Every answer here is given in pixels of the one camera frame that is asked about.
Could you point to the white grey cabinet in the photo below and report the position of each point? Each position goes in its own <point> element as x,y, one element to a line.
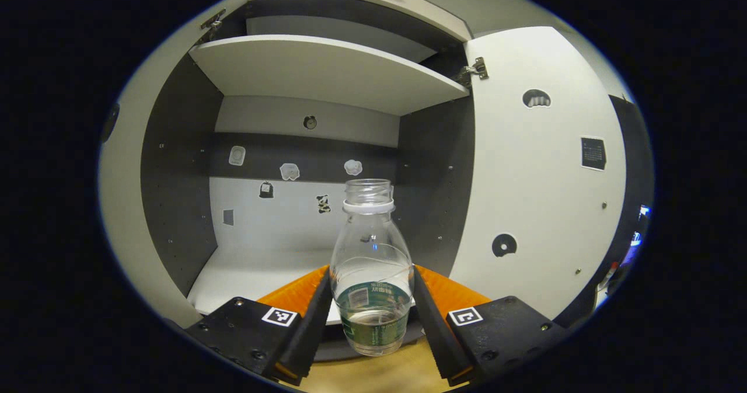
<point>280,223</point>

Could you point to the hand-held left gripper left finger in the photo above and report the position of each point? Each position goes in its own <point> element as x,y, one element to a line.
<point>312,334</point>

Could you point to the clear plastic bottle green label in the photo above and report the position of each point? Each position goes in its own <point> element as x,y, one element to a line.
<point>370,253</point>

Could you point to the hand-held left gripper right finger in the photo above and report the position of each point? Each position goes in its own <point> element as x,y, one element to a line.
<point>432,334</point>

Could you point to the white cabinet shelf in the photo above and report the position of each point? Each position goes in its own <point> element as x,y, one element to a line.
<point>327,72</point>

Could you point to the metal door hinge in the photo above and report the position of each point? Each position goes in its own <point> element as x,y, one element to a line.
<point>475,69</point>
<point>211,25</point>

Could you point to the white cabinet door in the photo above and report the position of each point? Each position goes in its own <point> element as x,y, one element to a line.
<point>125,218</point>
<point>525,194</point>

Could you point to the black backdrop cloth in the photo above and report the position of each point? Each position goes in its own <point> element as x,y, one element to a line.
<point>633,165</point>

